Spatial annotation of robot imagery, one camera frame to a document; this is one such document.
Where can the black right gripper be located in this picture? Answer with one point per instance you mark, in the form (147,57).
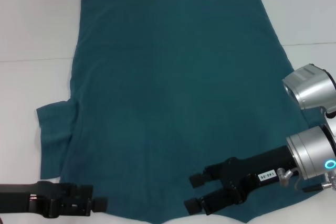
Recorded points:
(252,174)

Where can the blue-green shirt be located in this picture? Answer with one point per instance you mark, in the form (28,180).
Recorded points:
(170,77)

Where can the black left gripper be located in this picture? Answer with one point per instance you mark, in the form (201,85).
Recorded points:
(52,200)

